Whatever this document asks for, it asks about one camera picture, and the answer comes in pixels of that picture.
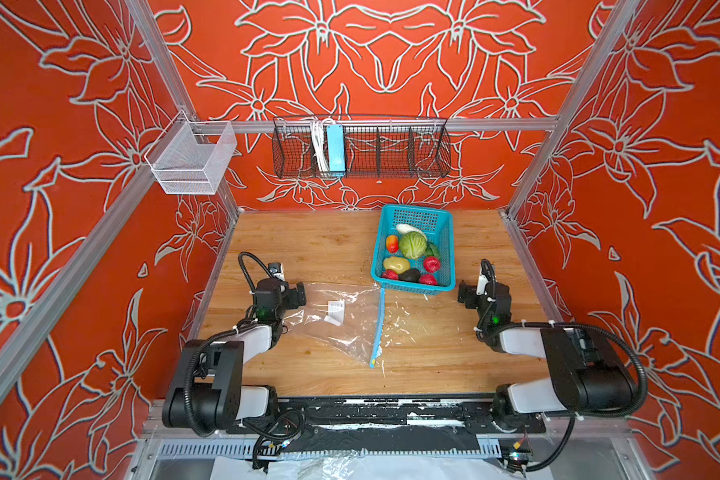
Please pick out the black wire wall basket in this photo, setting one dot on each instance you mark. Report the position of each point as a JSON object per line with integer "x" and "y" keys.
{"x": 376, "y": 147}

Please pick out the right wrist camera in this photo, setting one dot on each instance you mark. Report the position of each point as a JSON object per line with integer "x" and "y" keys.
{"x": 484, "y": 284}

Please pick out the orange red tomato toy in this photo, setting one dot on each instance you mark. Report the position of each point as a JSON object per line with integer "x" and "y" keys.
{"x": 392, "y": 244}

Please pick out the red apple toy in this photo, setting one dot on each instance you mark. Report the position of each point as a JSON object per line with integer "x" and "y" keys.
{"x": 432, "y": 264}

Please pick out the teal plastic basket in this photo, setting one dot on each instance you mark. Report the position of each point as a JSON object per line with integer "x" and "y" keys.
{"x": 438, "y": 226}

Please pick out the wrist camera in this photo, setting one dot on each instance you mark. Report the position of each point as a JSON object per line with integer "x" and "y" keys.
{"x": 276, "y": 269}
{"x": 484, "y": 284}

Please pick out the green leafy vegetable toy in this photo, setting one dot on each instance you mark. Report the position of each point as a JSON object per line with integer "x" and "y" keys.
{"x": 432, "y": 252}

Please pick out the clear acrylic wall bin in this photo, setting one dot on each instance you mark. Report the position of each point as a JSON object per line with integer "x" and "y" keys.
{"x": 191, "y": 157}

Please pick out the green cabbage toy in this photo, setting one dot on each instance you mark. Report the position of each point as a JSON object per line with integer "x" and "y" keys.
{"x": 412, "y": 246}

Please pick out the red strawberry toy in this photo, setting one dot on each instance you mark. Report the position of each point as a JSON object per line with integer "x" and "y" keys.
{"x": 390, "y": 275}
{"x": 428, "y": 279}

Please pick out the clear zip top bag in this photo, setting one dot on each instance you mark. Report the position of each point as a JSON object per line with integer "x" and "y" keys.
{"x": 342, "y": 316}

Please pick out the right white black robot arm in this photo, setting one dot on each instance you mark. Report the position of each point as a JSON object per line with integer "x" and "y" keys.
{"x": 591, "y": 371}

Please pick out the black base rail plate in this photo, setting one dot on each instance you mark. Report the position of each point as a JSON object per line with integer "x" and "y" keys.
{"x": 459, "y": 423}

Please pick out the red strawberry toy left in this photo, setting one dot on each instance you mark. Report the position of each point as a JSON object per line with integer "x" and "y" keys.
{"x": 390, "y": 275}

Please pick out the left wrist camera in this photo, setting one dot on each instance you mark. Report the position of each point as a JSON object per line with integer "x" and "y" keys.
{"x": 276, "y": 269}

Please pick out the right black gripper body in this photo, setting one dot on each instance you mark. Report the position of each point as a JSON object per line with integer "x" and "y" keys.
{"x": 468, "y": 294}

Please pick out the red strawberry toy right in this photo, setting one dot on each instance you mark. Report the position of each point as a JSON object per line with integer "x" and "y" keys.
{"x": 428, "y": 279}

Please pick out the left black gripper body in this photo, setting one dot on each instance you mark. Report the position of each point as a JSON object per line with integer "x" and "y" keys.
{"x": 294, "y": 294}

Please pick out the yellow mango toy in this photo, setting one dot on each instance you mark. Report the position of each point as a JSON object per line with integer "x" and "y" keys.
{"x": 397, "y": 264}

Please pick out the dark avocado toy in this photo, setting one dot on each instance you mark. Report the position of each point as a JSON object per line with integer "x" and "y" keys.
{"x": 411, "y": 275}

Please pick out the light blue box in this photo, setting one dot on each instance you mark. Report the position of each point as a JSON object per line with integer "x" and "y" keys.
{"x": 336, "y": 149}

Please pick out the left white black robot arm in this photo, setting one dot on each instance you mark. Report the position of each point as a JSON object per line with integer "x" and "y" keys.
{"x": 207, "y": 393}

